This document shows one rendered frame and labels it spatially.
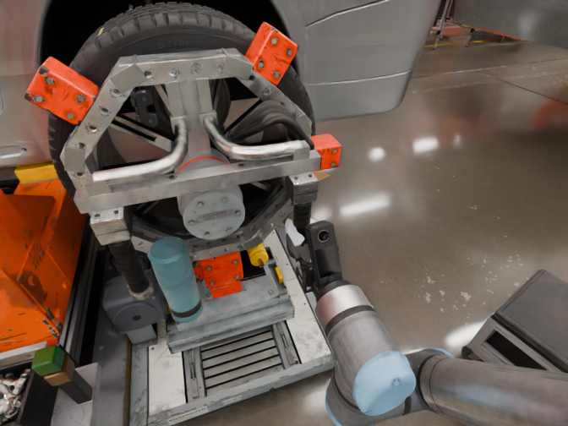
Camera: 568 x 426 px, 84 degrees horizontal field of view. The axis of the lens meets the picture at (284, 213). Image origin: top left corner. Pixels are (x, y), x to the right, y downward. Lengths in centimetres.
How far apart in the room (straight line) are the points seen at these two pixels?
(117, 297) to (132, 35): 79
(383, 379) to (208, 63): 61
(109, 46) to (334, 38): 74
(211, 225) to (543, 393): 56
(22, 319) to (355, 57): 125
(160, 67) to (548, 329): 133
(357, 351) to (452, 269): 143
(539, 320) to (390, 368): 95
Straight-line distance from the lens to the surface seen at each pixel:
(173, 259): 77
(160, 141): 85
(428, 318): 164
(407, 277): 175
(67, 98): 72
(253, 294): 130
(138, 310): 120
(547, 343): 134
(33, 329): 100
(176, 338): 135
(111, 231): 58
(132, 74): 69
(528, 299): 143
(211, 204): 65
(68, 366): 87
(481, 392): 52
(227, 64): 69
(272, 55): 71
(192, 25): 76
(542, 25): 296
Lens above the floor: 128
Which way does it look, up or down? 40 degrees down
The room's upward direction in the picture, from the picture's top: straight up
